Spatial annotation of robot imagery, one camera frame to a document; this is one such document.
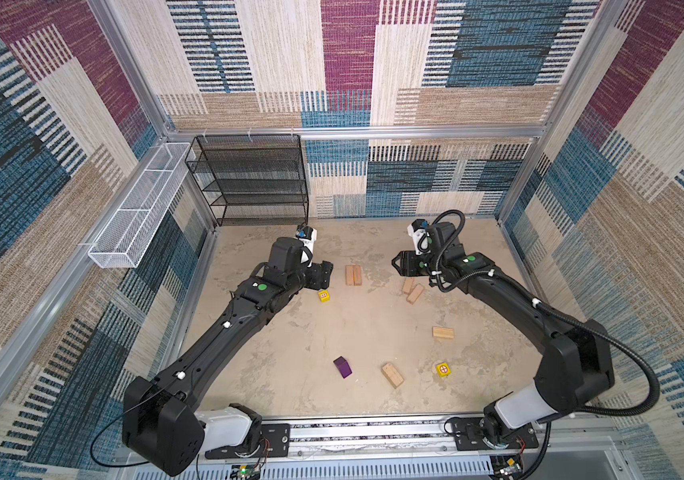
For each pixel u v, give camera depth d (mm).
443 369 830
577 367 429
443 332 910
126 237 714
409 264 744
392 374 812
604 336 412
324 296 969
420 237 758
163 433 392
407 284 1015
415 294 991
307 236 676
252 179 1087
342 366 833
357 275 1028
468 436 731
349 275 1045
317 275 703
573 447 733
